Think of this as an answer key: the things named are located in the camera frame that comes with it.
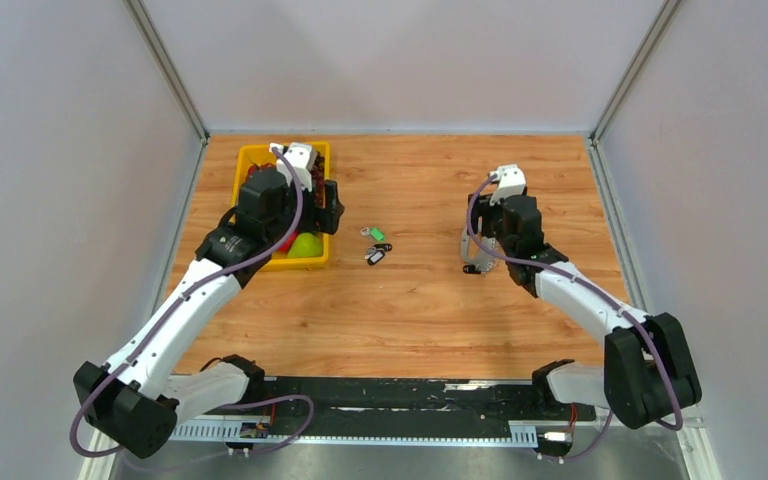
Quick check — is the green key tag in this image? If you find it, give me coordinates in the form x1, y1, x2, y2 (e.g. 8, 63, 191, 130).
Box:
360, 227, 387, 243

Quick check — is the black key tag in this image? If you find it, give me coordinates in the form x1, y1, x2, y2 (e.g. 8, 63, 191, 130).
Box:
365, 243, 393, 266

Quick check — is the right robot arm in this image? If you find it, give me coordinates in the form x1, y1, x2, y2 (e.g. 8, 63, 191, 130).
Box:
465, 192, 702, 431

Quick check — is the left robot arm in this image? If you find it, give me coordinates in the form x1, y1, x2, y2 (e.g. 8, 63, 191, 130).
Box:
69, 167, 345, 459

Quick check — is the light green pear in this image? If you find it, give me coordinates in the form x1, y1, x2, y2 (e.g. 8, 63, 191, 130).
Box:
286, 232, 324, 259

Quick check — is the red pomegranate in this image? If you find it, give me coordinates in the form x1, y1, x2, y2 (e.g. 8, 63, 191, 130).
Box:
278, 238, 294, 253

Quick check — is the dark red grape bunch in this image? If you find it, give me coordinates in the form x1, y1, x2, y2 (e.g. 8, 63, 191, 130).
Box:
311, 153, 325, 205

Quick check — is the yellow plastic tray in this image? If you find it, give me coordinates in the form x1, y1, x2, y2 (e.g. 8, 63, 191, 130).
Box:
231, 140, 333, 271

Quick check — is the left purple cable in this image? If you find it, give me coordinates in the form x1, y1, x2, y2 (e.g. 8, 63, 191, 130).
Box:
69, 146, 316, 460

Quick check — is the purple cable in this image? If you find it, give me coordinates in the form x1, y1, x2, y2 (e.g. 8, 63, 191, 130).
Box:
69, 146, 316, 460
465, 177, 685, 463

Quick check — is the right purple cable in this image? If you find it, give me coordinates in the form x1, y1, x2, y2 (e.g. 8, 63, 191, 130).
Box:
465, 177, 685, 463

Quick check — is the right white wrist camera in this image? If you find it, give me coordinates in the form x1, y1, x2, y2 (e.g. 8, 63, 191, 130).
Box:
488, 164, 527, 206

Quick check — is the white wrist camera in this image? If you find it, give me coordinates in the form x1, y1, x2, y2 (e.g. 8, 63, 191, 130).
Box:
269, 142, 319, 192
488, 164, 527, 206

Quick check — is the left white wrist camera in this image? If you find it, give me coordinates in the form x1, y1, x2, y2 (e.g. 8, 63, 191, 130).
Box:
269, 142, 319, 192

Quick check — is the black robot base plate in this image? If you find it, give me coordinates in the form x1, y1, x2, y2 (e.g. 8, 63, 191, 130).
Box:
244, 376, 596, 440

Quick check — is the aluminium frame post right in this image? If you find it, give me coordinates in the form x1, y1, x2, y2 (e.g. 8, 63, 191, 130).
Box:
590, 0, 684, 145

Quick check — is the aluminium frame post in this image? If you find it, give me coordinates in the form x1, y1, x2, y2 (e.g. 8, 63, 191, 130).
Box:
123, 0, 210, 146
590, 0, 684, 145

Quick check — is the aluminium frame post left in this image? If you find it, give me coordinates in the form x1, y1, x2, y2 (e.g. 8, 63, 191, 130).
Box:
123, 0, 210, 146

